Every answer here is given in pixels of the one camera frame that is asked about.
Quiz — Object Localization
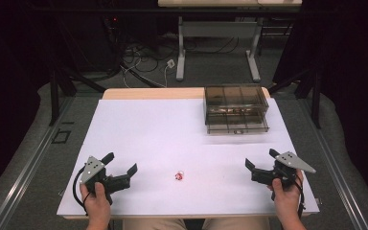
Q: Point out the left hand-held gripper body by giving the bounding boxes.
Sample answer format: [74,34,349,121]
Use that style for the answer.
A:
[79,155,132,206]

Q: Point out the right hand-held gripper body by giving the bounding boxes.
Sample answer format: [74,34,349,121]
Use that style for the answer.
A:
[251,150,317,190]

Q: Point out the smoky transparent drawer box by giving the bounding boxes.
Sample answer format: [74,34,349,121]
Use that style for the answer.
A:
[203,83,270,135]

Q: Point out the person's left hand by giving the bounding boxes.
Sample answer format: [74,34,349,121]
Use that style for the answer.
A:
[80,181,112,225]

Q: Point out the person's right hand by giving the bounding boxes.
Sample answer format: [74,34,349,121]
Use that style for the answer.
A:
[267,170,305,222]

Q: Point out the white table mat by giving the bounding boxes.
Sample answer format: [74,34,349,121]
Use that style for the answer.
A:
[56,98,321,218]

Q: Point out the person's legs in beige trousers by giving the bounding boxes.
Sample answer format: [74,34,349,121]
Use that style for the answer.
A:
[122,217,271,230]

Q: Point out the black metal stand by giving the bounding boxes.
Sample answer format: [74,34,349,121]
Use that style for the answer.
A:
[48,61,107,127]
[267,66,322,129]

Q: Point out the wooden table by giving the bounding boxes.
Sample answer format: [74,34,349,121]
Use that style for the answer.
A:
[56,86,321,220]

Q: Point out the dark curtain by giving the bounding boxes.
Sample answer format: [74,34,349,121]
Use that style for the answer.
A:
[0,0,61,205]
[272,0,368,205]

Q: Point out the white desk with metal legs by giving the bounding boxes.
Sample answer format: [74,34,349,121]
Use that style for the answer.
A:
[157,0,303,83]

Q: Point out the dark device with red light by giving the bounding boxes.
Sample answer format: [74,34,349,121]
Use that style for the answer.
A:
[103,13,123,32]

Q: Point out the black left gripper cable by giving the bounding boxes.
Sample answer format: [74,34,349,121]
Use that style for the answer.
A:
[72,165,90,217]

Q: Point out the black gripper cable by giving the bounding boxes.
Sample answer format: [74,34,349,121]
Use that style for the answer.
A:
[294,177,307,219]
[72,165,90,217]

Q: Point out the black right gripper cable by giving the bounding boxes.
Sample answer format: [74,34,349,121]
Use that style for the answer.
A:
[294,177,307,219]

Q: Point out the aluminium floor rail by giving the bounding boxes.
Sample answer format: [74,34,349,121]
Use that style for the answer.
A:
[0,95,75,230]
[300,97,368,230]

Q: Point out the tangle of floor cables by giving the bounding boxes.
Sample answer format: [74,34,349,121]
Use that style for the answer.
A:
[103,15,241,89]

